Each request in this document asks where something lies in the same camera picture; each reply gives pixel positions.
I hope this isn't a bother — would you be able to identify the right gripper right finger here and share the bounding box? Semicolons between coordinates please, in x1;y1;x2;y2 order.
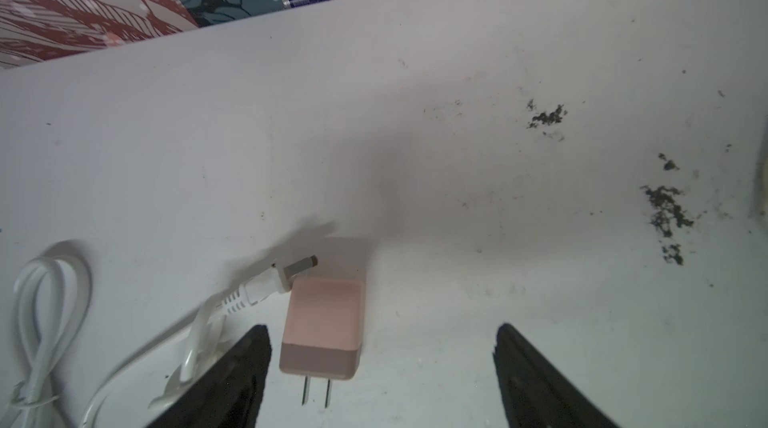
493;323;617;428

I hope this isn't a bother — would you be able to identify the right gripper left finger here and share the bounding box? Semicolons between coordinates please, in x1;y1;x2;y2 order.
149;325;272;428

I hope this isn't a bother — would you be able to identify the brown plug adapter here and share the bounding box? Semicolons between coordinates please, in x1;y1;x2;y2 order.
279;277;365;407

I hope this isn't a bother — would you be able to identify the white bundled cable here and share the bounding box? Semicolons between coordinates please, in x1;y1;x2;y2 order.
77;255;320;428
0;253;92;428

